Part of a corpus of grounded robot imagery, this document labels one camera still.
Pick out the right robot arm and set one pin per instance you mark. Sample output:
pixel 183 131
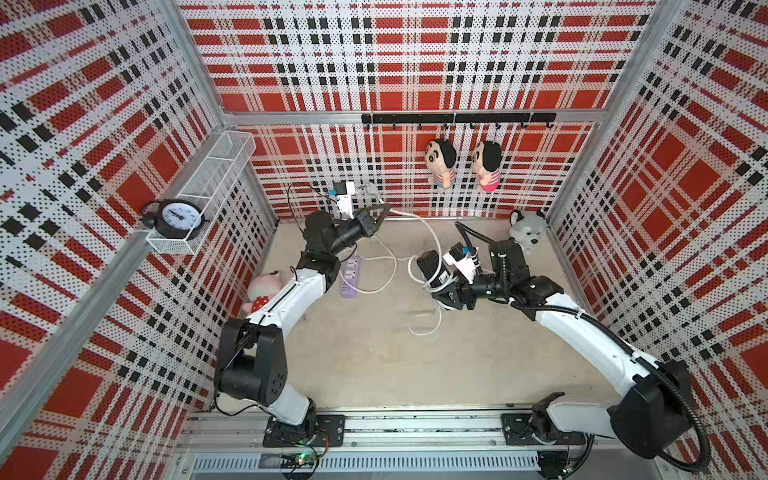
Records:
pixel 655 416

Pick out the grey white husky plush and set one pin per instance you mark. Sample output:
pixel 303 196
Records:
pixel 526 228

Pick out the pink plush red dress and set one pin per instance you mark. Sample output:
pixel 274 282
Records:
pixel 261 290

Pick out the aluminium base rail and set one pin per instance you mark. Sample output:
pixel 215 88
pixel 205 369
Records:
pixel 400 440

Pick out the blue shorts hanging doll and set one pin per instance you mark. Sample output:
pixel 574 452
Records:
pixel 440 159

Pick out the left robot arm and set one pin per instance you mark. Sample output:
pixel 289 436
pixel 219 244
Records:
pixel 251 358

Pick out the purple power strip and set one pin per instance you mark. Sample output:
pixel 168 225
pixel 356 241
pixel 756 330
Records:
pixel 349 276

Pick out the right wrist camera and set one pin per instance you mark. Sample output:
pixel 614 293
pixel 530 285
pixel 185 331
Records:
pixel 465 260

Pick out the pink skirt hanging doll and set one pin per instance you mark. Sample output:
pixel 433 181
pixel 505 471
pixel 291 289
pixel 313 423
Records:
pixel 486 160

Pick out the black alarm clock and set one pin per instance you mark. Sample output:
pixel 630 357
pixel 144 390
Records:
pixel 173 219

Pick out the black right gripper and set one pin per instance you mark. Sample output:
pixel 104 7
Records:
pixel 462 292

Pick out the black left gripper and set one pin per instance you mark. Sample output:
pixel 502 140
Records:
pixel 366 222

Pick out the black hook rail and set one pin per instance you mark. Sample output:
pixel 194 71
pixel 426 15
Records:
pixel 523 118

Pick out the white wire shelf basket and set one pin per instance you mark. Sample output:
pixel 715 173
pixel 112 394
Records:
pixel 215 176

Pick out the green circuit board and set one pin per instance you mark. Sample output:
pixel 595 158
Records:
pixel 304 461

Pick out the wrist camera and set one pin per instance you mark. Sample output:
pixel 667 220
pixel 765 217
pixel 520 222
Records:
pixel 342 194
pixel 465 260

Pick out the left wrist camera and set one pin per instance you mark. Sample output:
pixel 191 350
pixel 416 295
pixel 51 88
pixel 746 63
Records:
pixel 342 194

